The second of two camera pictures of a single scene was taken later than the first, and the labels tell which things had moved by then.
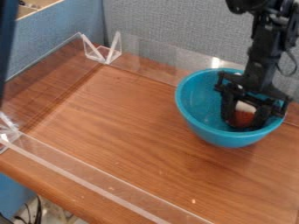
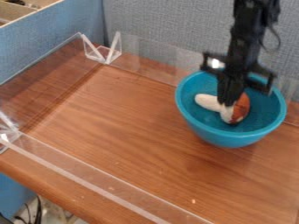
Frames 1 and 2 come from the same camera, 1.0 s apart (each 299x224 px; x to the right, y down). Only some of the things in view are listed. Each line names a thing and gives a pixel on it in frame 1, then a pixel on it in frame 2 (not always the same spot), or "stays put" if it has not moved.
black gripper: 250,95 → 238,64
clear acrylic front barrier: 98,180 stays put
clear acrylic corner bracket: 103,54 stays put
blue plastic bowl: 201,107 stays put
